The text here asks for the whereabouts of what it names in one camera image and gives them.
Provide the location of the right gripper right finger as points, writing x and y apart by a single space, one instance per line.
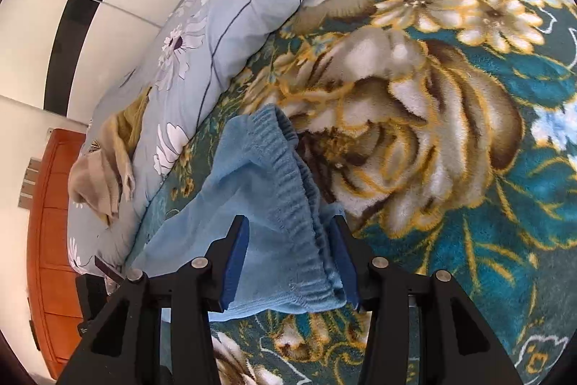
456 343

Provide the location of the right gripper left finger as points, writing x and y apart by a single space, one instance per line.
155 330

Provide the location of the light blue fleece pants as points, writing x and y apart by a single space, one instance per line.
258 173

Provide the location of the orange wooden headboard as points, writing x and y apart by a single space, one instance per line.
54 307

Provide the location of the beige knit sweater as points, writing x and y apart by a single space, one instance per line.
102 176

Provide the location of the olive green knit garment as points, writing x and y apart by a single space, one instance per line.
133 118

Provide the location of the teal floral plush blanket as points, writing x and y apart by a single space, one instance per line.
447 131

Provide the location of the white black-striped wardrobe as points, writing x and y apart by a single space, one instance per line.
90 6

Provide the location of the grey-blue floral duvet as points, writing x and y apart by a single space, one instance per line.
201 48

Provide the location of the wall switch panel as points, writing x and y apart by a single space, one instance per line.
29 183

